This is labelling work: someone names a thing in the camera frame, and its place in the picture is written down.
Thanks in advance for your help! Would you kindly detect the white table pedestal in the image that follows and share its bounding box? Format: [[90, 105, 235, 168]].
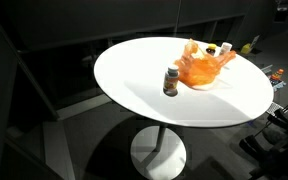
[[130, 123, 187, 180]]

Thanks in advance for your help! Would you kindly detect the thin grey pole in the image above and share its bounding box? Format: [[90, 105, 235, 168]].
[[174, 0, 182, 38]]

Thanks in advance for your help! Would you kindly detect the black equipment stand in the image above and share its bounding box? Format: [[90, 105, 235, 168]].
[[238, 94, 288, 180]]

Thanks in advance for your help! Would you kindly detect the yellow plastic object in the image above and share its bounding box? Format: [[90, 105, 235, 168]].
[[240, 42, 253, 55]]

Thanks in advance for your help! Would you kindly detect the white paper card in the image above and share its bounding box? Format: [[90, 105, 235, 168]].
[[249, 34, 261, 48]]

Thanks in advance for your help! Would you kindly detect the orange bottle orange cap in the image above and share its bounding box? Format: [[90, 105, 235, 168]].
[[269, 68, 285, 83]]

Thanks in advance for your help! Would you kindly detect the white bottle white cap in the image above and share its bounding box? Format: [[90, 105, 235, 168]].
[[218, 42, 233, 57]]

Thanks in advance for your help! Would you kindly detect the metal mesh plate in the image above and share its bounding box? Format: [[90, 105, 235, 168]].
[[265, 101, 285, 116]]

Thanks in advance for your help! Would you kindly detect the blue printed packet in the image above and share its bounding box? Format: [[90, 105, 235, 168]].
[[270, 79, 287, 93]]

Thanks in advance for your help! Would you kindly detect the orange plastic bag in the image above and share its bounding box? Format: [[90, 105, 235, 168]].
[[173, 38, 238, 91]]

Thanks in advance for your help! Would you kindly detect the dark bottle yellow cap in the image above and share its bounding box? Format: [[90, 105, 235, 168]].
[[205, 43, 218, 57]]

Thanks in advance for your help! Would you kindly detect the dark shelf unit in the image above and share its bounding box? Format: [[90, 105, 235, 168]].
[[17, 0, 252, 54]]

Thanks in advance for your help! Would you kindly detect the orange label vitamin bottle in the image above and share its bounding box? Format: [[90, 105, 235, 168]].
[[162, 64, 180, 98]]

